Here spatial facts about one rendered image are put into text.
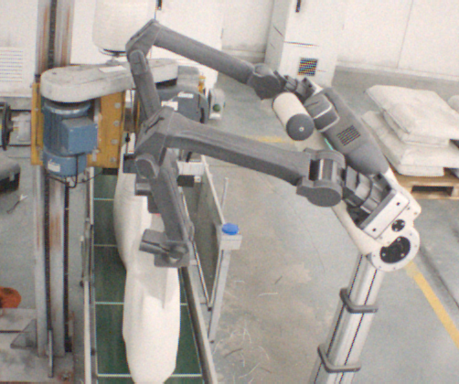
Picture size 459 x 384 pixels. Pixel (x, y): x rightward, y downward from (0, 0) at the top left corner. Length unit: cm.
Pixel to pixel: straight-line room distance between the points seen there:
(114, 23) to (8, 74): 325
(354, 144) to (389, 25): 544
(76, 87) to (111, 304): 107
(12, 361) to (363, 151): 197
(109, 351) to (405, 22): 532
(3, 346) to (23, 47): 268
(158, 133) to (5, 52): 384
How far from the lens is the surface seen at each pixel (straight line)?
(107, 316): 266
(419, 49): 720
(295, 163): 135
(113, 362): 247
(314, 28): 601
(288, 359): 316
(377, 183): 144
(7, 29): 503
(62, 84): 199
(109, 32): 195
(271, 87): 187
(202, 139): 132
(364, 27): 685
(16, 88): 517
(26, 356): 300
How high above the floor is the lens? 213
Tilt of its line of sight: 29 degrees down
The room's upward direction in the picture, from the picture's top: 10 degrees clockwise
